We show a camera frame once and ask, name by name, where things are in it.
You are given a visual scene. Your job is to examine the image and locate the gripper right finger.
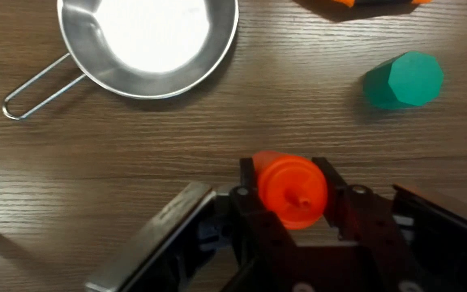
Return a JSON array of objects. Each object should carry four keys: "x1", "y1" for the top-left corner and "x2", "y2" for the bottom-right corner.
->
[{"x1": 312, "y1": 157, "x2": 467, "y2": 292}]

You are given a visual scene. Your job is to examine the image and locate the green faceted block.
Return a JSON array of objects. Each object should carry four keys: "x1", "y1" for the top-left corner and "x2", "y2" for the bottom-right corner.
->
[{"x1": 363, "y1": 51, "x2": 444, "y2": 110}]

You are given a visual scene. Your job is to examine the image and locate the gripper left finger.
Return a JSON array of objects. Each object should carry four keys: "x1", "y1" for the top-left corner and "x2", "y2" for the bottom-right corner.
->
[{"x1": 85, "y1": 157, "x2": 299, "y2": 292}]

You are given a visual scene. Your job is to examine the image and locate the red sauce bottle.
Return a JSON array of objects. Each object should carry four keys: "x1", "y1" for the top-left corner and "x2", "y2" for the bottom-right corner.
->
[{"x1": 252, "y1": 150, "x2": 328, "y2": 230}]

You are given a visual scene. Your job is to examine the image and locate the orange and black object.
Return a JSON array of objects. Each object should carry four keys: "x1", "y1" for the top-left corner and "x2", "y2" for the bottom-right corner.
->
[{"x1": 331, "y1": 0, "x2": 433, "y2": 9}]

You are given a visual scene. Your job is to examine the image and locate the silver pan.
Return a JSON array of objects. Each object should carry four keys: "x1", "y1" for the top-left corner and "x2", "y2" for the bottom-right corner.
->
[{"x1": 2, "y1": 0, "x2": 240, "y2": 121}]

